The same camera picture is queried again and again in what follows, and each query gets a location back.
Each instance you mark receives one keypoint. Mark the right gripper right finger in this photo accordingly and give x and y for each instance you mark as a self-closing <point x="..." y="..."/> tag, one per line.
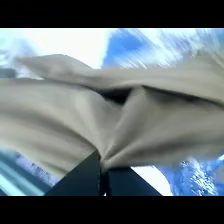
<point x="130" y="185"/>

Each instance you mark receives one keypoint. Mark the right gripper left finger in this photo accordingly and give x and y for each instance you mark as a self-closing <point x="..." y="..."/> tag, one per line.
<point x="83" y="180"/>

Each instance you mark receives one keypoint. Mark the beige garment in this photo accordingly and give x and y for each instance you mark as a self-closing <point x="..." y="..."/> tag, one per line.
<point x="140" y="133"/>

